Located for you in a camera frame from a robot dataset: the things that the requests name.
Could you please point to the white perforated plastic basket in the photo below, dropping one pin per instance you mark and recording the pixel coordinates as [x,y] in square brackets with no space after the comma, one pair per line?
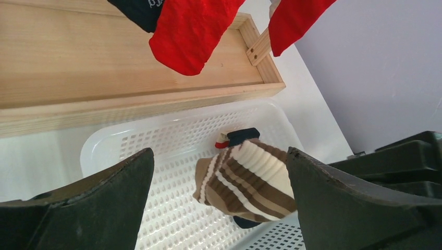
[172,219]

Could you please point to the dark printed sock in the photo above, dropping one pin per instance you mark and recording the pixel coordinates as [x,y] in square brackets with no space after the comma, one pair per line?
[144,13]

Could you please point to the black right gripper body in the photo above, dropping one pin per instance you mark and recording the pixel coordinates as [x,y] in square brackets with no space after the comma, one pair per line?
[411,165]

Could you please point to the wooden hanger stand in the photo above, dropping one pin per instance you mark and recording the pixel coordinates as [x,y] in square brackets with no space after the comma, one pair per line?
[66,64]

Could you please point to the navy sock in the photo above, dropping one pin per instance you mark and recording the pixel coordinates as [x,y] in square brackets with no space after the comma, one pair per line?
[230,139]

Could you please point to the brown striped sock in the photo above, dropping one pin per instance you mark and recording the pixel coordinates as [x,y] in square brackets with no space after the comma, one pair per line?
[249,181]

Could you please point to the red sock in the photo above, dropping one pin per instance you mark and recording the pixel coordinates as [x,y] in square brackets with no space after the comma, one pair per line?
[291,19]
[187,32]

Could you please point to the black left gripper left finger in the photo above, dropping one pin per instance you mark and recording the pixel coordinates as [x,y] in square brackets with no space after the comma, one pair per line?
[101,211]

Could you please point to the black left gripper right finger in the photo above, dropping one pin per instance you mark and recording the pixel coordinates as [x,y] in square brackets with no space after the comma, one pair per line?
[337,210]

